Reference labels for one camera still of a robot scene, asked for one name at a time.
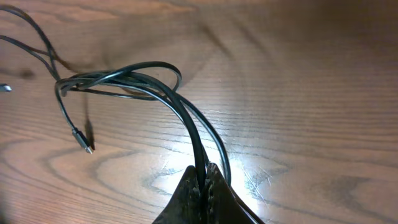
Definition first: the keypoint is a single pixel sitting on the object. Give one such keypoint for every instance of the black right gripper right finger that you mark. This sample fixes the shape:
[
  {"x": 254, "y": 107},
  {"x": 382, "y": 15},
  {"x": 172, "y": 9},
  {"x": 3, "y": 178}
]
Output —
[{"x": 220, "y": 204}]

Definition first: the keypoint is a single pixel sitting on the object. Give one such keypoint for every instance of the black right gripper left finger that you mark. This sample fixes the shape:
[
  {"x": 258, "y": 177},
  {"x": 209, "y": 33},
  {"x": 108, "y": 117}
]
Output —
[{"x": 184, "y": 204}]

